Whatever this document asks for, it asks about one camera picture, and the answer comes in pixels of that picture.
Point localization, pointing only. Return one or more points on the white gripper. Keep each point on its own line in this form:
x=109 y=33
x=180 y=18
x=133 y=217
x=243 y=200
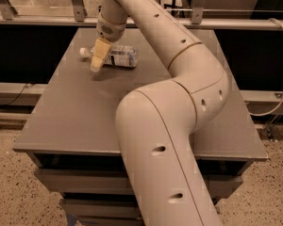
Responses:
x=109 y=31

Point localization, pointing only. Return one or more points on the clear blue plastic water bottle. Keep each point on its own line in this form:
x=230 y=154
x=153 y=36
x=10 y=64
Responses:
x=122 y=56

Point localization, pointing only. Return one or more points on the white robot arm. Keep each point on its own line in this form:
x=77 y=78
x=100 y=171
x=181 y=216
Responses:
x=154 y=122

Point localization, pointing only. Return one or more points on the grey drawer cabinet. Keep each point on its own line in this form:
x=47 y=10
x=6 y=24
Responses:
x=72 y=126

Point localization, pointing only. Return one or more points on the metal railing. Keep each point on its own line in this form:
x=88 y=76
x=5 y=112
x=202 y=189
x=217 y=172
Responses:
x=140 y=13

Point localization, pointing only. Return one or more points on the upper grey drawer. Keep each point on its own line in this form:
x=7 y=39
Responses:
x=117 y=183

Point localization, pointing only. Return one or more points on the grey drawer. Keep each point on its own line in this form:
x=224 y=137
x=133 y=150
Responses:
x=127 y=212
x=117 y=183

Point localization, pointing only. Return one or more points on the lower grey drawer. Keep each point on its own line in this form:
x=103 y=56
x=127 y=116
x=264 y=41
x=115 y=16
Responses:
x=127 y=212

